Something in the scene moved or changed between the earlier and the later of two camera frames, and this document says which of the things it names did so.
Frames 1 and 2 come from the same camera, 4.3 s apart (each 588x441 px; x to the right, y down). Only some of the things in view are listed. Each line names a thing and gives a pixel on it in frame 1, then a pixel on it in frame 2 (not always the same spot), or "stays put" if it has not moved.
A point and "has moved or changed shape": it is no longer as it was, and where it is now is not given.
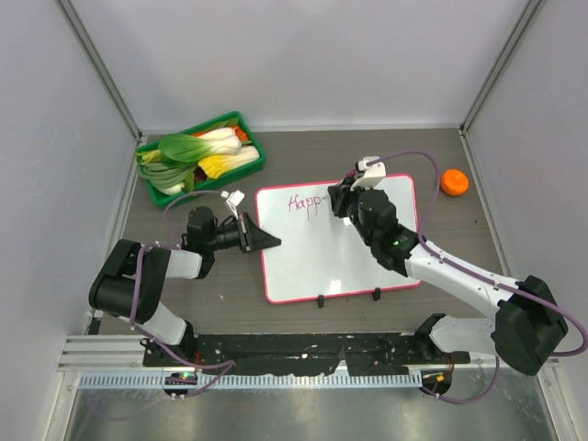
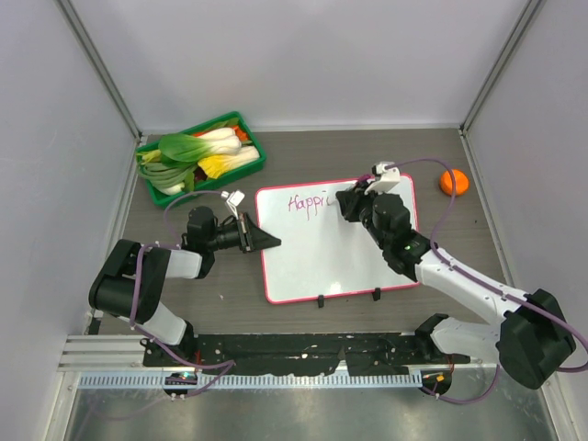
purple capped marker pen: (349, 175) has moved or changed shape
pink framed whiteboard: (323, 254) stays put
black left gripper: (259, 240) stays put
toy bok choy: (171, 179) stays put
